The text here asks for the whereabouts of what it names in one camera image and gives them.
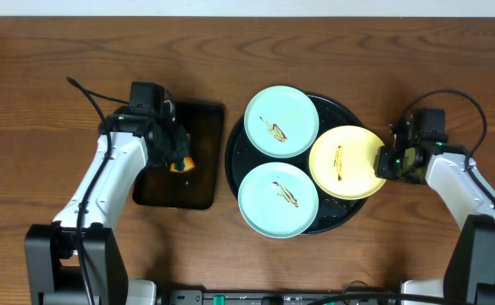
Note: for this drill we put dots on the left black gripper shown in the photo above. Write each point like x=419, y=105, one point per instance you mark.
x=178, y=149

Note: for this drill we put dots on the yellow plate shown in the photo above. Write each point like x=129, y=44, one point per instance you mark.
x=341, y=162

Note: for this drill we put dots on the black rectangular tray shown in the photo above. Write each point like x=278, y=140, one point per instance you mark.
x=159, y=186

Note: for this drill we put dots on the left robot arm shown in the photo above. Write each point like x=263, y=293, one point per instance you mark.
x=76, y=259

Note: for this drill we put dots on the black round tray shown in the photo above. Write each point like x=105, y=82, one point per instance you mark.
x=241, y=156

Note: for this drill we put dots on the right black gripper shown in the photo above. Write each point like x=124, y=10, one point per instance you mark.
x=384, y=163

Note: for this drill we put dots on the green and yellow sponge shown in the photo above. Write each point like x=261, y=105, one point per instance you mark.
x=186, y=164

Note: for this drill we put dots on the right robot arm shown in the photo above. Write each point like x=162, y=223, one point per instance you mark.
x=452, y=173

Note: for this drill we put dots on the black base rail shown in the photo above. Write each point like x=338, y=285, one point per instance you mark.
x=200, y=297

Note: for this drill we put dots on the light blue plate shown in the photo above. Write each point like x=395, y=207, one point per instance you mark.
x=278, y=200
x=281, y=121

